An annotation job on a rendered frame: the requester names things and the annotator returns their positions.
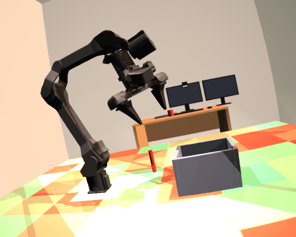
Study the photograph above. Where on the red peg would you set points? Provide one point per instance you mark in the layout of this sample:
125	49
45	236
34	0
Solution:
152	160

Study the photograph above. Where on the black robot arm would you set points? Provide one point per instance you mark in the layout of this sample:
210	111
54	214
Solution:
95	153

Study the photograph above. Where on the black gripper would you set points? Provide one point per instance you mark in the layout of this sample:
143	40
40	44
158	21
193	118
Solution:
120	101

